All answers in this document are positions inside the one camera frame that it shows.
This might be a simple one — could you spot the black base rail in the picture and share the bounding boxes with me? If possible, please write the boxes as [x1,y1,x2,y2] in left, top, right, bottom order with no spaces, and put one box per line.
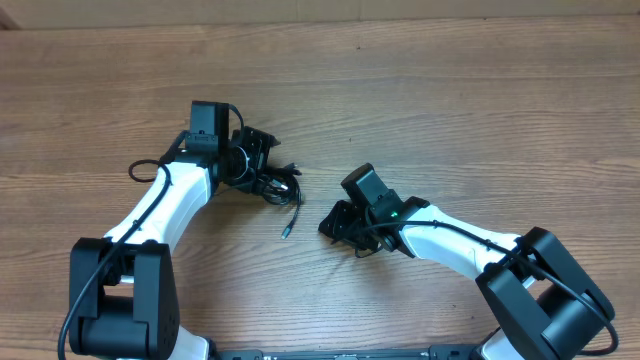
[212,344,481,360]

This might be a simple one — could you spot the black USB cable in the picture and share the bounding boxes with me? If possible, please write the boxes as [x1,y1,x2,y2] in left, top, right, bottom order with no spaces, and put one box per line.
[259,163,304,241]

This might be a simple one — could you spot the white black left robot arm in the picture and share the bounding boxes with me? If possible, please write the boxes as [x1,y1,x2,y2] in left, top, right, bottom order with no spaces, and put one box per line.
[58,101,279,359]

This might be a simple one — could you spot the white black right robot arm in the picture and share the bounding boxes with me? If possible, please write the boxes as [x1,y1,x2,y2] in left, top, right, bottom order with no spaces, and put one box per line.
[318,163,619,360]

